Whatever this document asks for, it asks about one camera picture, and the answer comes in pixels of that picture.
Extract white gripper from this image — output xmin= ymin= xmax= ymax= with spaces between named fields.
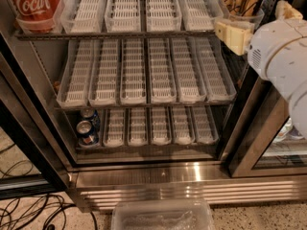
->
xmin=214 ymin=0 xmax=307 ymax=95

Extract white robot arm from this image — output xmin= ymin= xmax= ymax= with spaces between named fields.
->
xmin=214 ymin=0 xmax=307 ymax=138

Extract top shelf tray far right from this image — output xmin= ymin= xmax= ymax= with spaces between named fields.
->
xmin=219 ymin=0 xmax=264 ymax=26

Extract white can behind right door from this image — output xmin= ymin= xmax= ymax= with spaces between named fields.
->
xmin=273 ymin=118 xmax=293 ymax=143

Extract blue can behind right door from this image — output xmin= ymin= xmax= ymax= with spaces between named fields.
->
xmin=289 ymin=127 xmax=303 ymax=140

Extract right glass fridge door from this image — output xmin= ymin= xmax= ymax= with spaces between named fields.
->
xmin=220 ymin=0 xmax=307 ymax=178

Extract glass fridge door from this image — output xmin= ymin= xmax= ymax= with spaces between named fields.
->
xmin=0 ymin=35 xmax=69 ymax=199
xmin=220 ymin=0 xmax=307 ymax=178

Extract rear blue Pepsi can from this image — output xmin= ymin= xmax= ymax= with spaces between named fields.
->
xmin=80 ymin=109 xmax=101 ymax=131

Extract blue pepsi can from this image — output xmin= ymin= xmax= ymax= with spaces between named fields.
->
xmin=80 ymin=109 xmax=101 ymax=131
xmin=76 ymin=121 xmax=99 ymax=148

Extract front blue Pepsi can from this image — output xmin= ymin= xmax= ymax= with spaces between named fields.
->
xmin=76 ymin=121 xmax=99 ymax=148

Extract red Coca-Cola can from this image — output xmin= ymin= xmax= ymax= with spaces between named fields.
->
xmin=12 ymin=0 xmax=60 ymax=34

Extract stainless steel fridge base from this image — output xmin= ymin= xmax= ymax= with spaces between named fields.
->
xmin=67 ymin=162 xmax=307 ymax=212

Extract left glass fridge door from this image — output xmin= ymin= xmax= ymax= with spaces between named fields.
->
xmin=0 ymin=35 xmax=69 ymax=199

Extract clear plastic bin on floor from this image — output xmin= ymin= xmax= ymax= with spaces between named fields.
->
xmin=111 ymin=198 xmax=216 ymax=230

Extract black cables on floor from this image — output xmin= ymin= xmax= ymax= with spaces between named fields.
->
xmin=0 ymin=142 xmax=99 ymax=230

